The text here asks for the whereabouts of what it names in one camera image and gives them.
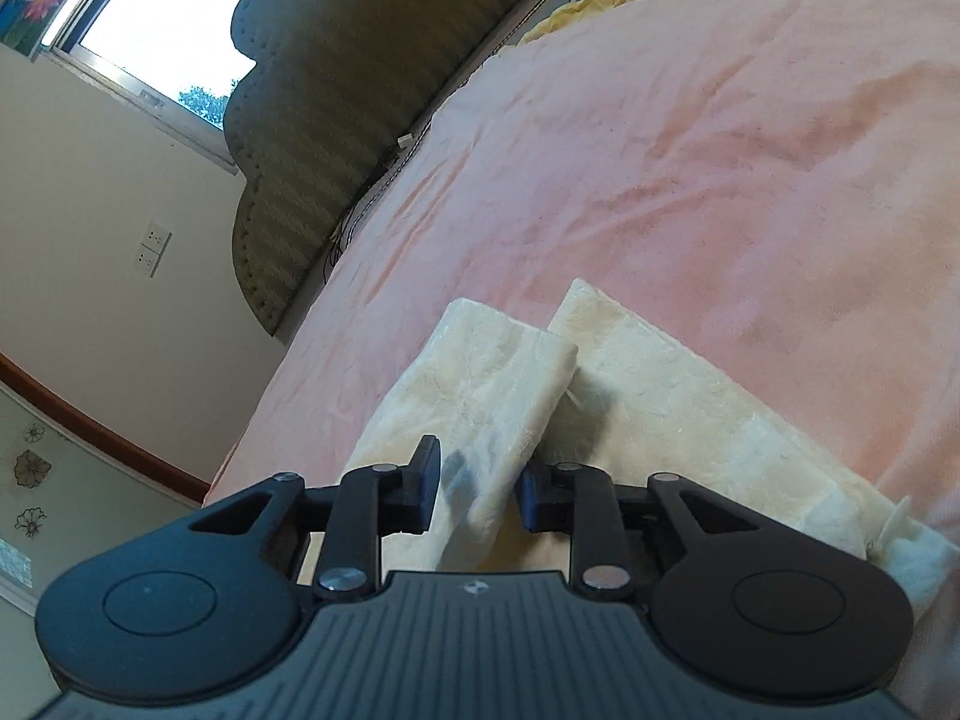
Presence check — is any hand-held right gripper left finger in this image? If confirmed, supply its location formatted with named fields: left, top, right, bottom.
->
left=187, top=433, right=443, bottom=602

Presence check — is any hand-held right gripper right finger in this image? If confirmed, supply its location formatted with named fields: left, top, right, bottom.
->
left=517, top=461, right=760, bottom=602

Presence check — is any cream towel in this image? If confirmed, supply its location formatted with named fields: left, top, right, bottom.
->
left=343, top=277, right=960, bottom=620

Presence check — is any wardrobe door with flower decals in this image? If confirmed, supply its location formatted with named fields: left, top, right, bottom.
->
left=0, top=382, right=205, bottom=616

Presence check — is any pink floral blanket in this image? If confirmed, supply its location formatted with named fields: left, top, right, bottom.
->
left=202, top=0, right=960, bottom=720

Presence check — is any green padded headboard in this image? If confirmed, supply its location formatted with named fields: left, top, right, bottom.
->
left=223, top=0, right=572, bottom=336

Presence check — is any wooden wardrobe frame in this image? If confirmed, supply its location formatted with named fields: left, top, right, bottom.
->
left=0, top=352, right=212, bottom=505

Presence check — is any white wall socket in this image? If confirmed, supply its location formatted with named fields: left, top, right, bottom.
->
left=135, top=223, right=174, bottom=278

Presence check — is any aluminium frame window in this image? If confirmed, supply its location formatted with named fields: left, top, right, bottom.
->
left=41, top=0, right=295, bottom=175

